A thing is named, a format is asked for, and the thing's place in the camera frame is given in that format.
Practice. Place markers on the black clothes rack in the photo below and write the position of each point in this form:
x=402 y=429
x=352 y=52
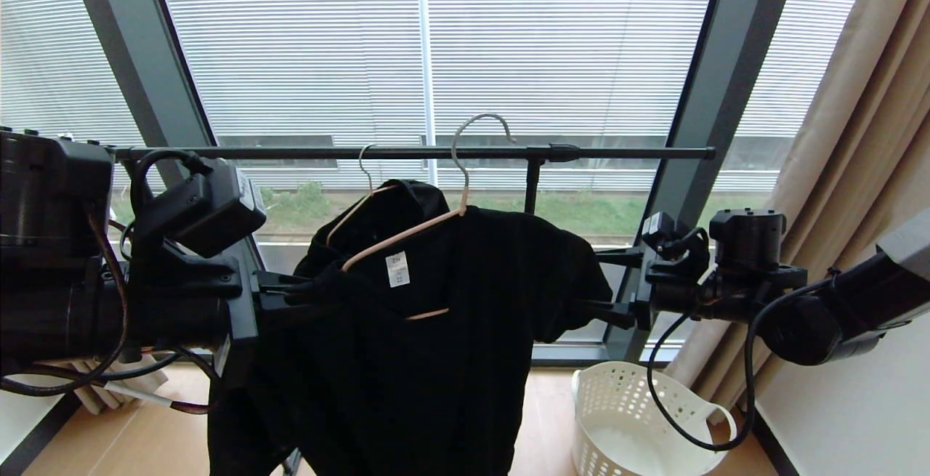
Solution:
x=290 y=152

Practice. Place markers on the black shorts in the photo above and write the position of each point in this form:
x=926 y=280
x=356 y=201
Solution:
x=407 y=203

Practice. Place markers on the white laundry basket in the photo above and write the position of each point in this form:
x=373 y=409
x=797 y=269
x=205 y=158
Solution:
x=639 y=447

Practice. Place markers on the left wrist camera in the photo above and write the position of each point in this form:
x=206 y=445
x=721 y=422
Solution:
x=211 y=207

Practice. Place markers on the beige curtain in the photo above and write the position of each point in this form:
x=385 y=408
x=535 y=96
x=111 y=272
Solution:
x=850 y=98
x=109 y=381

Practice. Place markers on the pink clothes hanger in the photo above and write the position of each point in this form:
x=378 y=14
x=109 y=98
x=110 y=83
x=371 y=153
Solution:
x=356 y=207
x=421 y=227

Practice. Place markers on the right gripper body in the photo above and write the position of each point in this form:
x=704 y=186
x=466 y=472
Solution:
x=672 y=294

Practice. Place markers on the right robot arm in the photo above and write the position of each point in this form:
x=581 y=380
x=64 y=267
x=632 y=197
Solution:
x=857 y=301

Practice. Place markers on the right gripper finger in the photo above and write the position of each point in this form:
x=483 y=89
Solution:
x=621 y=256
x=610 y=314

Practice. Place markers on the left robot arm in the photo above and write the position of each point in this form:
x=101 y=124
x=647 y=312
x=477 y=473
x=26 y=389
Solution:
x=43 y=192

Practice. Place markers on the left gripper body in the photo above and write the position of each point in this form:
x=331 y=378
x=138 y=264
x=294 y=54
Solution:
x=160 y=327

